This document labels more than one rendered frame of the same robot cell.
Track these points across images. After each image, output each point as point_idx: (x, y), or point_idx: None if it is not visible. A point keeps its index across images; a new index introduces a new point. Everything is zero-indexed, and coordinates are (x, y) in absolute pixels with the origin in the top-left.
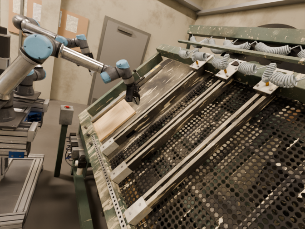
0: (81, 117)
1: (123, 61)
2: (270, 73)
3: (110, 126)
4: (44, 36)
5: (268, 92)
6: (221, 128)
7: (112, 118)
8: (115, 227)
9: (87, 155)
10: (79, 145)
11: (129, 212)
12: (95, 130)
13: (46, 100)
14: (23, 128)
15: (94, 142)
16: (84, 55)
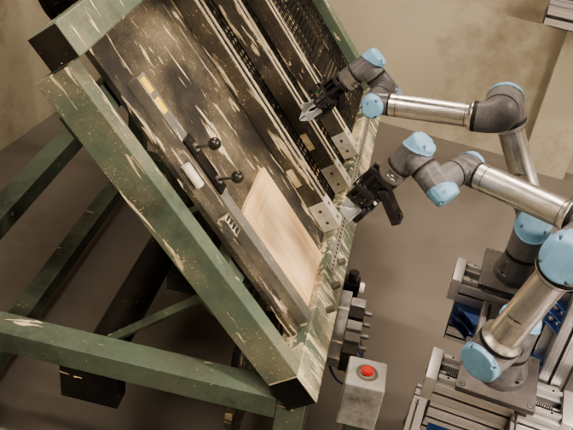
0: (316, 369)
1: (377, 50)
2: None
3: (298, 237)
4: (504, 88)
5: None
6: (277, 17)
7: (285, 237)
8: (362, 167)
9: None
10: (343, 320)
11: (355, 146)
12: (313, 285)
13: (436, 368)
14: (474, 264)
15: (336, 255)
16: (431, 98)
